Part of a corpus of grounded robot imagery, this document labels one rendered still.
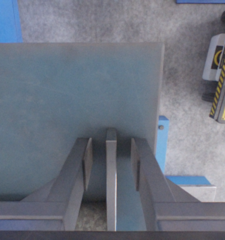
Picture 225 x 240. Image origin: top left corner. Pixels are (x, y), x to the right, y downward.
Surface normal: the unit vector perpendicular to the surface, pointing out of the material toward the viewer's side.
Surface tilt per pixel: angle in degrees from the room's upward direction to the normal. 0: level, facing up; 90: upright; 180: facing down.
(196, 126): 0
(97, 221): 40
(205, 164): 0
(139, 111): 0
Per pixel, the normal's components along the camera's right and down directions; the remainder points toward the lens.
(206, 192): 0.00, 0.29
